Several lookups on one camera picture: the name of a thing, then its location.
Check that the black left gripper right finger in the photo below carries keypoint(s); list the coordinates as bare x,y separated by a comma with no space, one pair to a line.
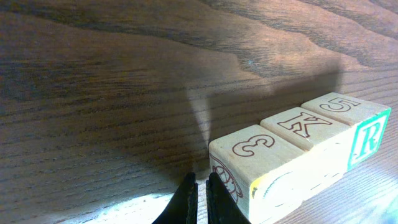
221,207

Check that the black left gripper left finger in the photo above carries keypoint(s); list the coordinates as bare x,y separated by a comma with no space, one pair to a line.
183,206

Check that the yellow C block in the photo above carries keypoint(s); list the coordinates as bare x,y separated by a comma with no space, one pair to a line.
262,172

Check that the yellow O block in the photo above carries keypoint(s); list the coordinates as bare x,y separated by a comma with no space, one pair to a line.
326,142

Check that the green R block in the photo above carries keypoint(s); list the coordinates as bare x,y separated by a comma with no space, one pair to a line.
368,121

